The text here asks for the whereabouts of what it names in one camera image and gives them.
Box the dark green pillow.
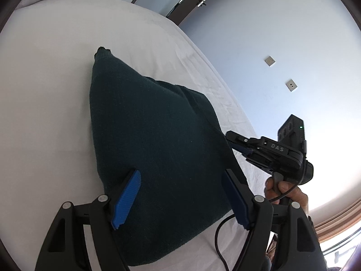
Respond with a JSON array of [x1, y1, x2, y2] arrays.
[[90, 47, 249, 266]]

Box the white bed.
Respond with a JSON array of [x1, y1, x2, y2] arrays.
[[0, 0, 273, 271]]

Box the black cable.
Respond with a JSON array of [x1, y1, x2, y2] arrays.
[[215, 141, 308, 271]]

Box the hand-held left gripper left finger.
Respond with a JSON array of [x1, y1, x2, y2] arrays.
[[35, 169, 141, 271]]

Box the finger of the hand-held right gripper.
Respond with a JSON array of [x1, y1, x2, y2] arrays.
[[226, 131, 263, 148], [231, 143, 272, 170]]

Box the person's right hand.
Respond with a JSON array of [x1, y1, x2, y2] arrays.
[[264, 179, 310, 213]]

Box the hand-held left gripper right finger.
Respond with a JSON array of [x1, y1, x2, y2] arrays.
[[221, 169, 329, 271]]

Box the wooden window frame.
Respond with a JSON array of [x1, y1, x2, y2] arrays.
[[313, 200, 361, 260]]

